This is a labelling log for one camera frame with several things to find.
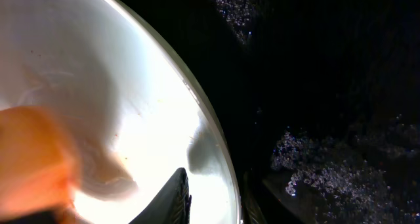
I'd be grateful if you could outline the yellow green scrub sponge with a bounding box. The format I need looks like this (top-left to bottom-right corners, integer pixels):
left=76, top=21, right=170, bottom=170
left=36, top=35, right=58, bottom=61
left=1, top=106, right=81, bottom=221

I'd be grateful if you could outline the mint plate back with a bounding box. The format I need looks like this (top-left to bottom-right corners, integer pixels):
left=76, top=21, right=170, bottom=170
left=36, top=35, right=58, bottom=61
left=1, top=0, right=242, bottom=224

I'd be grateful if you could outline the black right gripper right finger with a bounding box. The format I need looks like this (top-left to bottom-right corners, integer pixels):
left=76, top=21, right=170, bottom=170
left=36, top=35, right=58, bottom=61
left=241, top=172, right=267, bottom=224

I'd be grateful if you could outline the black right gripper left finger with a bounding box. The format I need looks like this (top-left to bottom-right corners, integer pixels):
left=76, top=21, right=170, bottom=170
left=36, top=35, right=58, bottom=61
left=129, top=168, right=192, bottom=224

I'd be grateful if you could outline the black round tray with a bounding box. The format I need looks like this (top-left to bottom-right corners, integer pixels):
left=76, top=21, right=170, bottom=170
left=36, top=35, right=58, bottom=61
left=121, top=0, right=419, bottom=223

